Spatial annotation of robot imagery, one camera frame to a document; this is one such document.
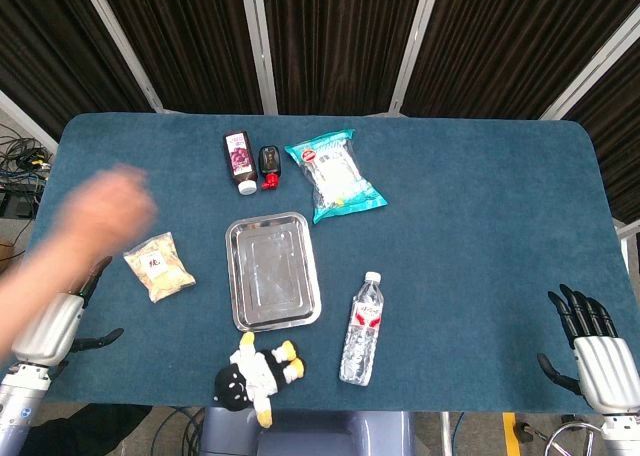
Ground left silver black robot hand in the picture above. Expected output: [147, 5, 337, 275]
[11, 255, 125, 369]

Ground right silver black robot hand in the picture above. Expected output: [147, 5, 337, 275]
[536, 283, 640, 418]

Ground person's bare hand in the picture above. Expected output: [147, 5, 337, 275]
[59, 164, 160, 272]

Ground beige snack packet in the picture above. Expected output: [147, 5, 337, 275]
[123, 231, 197, 304]

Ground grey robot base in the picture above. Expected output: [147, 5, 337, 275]
[200, 406, 417, 456]

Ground person's bare forearm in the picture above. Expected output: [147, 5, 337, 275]
[0, 233, 101, 362]

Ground rectangular stainless steel tray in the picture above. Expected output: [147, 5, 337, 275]
[224, 212, 322, 333]

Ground purple grape juice bottle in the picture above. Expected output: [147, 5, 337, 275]
[223, 130, 259, 196]

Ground small black red-capped bottle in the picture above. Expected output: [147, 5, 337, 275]
[258, 145, 283, 192]

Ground blue table cloth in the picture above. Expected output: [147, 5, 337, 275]
[9, 112, 632, 417]

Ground black white plush doll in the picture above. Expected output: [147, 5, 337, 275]
[213, 331, 306, 429]

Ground teal white snack bag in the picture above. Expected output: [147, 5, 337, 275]
[284, 128, 390, 225]

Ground clear plastic water bottle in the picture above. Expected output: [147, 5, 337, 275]
[338, 271, 385, 387]

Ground dark pleated curtain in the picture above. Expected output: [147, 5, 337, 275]
[0, 0, 640, 225]

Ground chrome round stool frame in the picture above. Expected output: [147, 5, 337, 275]
[544, 422, 607, 456]

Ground tangled cables on floor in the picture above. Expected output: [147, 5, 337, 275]
[0, 134, 54, 257]

